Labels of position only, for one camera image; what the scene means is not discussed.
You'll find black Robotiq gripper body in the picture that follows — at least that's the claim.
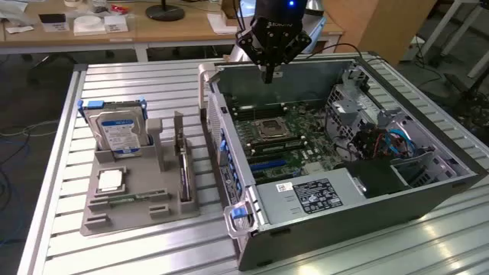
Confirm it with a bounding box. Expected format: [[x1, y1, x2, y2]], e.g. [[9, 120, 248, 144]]
[[251, 0, 308, 65]]

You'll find black graphics card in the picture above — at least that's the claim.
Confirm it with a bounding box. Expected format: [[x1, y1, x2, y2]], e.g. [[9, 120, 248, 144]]
[[174, 111, 194, 203]]

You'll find white flat box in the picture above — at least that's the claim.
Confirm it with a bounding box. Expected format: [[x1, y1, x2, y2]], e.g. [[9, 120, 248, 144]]
[[207, 13, 240, 34]]

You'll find brown cardboard box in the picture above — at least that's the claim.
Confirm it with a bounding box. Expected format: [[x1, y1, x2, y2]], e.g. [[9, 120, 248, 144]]
[[222, 0, 246, 19]]

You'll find wooden desk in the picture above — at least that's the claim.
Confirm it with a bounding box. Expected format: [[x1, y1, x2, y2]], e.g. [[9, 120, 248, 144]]
[[0, 0, 346, 55]]

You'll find wooden cabinet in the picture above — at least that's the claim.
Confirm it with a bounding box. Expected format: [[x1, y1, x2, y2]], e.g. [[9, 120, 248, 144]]
[[320, 0, 439, 66]]

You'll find black round lamp base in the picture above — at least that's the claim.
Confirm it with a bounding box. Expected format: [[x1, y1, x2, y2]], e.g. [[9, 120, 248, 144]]
[[144, 0, 187, 21]]

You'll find CPU socket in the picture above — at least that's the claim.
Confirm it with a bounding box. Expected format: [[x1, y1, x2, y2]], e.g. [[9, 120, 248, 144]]
[[255, 119, 294, 141]]

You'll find white square box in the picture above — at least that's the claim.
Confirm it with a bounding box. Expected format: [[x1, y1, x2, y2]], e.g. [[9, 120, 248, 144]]
[[103, 14, 130, 34]]

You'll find black RAM stick with label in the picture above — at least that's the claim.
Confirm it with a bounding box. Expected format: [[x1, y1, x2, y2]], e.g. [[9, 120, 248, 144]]
[[251, 139, 308, 156]]

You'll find green motherboard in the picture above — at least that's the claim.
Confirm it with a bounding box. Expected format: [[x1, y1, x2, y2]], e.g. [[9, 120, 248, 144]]
[[226, 97, 347, 184]]

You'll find blue expansion slot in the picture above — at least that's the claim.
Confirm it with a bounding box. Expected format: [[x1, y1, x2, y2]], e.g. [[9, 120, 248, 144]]
[[248, 159, 288, 172]]

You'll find white box with round insert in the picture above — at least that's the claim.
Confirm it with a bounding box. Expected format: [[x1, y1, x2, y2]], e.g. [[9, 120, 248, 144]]
[[73, 15, 107, 37]]

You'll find hard disk with blue caddy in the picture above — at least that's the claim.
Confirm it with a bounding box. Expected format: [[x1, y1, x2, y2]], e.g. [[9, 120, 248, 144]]
[[78, 97, 150, 159]]

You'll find black and white box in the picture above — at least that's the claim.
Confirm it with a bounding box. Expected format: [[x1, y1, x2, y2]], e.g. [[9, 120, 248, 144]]
[[38, 13, 71, 33]]

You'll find grey disk bay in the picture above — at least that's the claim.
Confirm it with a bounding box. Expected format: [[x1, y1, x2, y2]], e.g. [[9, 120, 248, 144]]
[[390, 148, 460, 190]]

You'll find grey plastic parts rack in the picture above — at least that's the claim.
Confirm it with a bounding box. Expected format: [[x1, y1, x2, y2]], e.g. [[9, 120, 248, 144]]
[[79, 119, 202, 236]]

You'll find grey power supply unit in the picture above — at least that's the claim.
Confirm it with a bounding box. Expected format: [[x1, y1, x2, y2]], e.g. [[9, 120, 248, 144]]
[[255, 167, 368, 226]]

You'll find silver CPU chip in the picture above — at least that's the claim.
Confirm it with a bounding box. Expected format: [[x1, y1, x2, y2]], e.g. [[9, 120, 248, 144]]
[[98, 170, 124, 192]]

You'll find white paper label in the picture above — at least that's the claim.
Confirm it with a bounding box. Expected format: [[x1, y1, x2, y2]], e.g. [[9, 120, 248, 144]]
[[5, 25, 35, 34]]

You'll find dark grey open PC case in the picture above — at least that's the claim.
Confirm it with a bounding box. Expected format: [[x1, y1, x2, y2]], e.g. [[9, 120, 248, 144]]
[[196, 56, 489, 272]]

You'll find green RAM stick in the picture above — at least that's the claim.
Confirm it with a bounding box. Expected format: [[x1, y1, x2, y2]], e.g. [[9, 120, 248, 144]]
[[108, 192, 154, 205]]

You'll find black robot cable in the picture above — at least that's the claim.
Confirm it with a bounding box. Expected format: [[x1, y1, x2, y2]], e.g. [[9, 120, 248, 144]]
[[232, 0, 248, 32]]

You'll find black power cable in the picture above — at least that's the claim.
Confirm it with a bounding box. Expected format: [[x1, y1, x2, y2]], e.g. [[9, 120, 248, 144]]
[[311, 42, 387, 62]]

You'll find grey metal bracket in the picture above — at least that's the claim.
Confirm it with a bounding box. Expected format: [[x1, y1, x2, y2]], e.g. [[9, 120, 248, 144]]
[[331, 100, 364, 123]]

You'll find blue data wire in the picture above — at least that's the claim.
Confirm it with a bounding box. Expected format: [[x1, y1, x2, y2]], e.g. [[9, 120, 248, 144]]
[[384, 128, 416, 160]]

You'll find white table frame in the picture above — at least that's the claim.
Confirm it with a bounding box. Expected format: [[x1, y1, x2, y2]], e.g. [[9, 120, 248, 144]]
[[419, 0, 489, 78]]

